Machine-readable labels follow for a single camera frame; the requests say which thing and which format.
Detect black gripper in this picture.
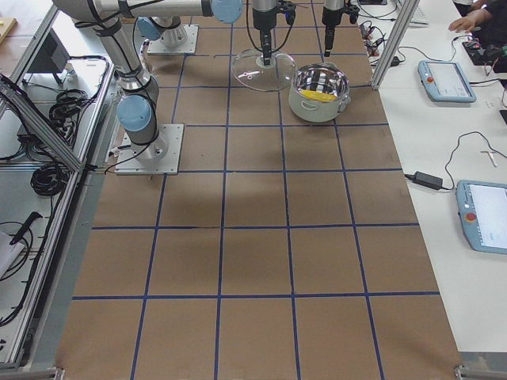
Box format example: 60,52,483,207
253,8,276,66
322,7,341,57

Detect glass pot lid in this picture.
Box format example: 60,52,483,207
231,49,296,92

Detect yellow corn cob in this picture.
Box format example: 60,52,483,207
300,89,337,102

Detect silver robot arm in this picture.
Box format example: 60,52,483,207
322,0,347,57
54,1,244,162

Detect pale green cooking pot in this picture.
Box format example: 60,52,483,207
288,62,352,124

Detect person's hand on table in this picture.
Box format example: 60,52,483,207
448,9,493,32

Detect blue teach pendant tablet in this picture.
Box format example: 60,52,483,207
417,60,476,104

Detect black power adapter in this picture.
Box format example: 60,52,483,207
413,171,443,190

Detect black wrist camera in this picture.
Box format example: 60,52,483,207
277,0,296,26
346,3,360,25

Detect aluminium frame post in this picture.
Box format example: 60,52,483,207
371,0,419,90

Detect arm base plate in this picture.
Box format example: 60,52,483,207
113,123,185,175
147,24,199,55

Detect black coiled cables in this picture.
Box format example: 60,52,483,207
30,162,67,197

